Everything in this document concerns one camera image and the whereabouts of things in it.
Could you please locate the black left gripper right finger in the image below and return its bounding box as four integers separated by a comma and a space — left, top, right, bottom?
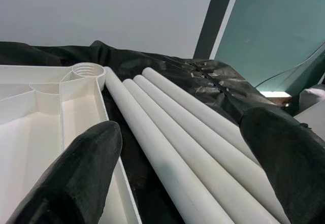
239, 106, 325, 224

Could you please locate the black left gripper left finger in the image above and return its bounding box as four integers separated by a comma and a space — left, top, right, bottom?
5, 121, 123, 224

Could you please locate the white plastic table top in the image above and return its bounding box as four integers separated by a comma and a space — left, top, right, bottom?
0, 61, 143, 224

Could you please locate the white plastic table leg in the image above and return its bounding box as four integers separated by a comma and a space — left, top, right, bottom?
141, 67, 261, 168
104, 66, 232, 224
122, 79, 279, 224
133, 75, 291, 224

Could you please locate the black plastic sheet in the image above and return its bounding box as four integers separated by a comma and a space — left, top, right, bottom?
0, 40, 315, 224

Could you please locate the thin black wall cable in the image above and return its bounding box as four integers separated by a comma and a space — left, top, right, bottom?
254, 40, 325, 90

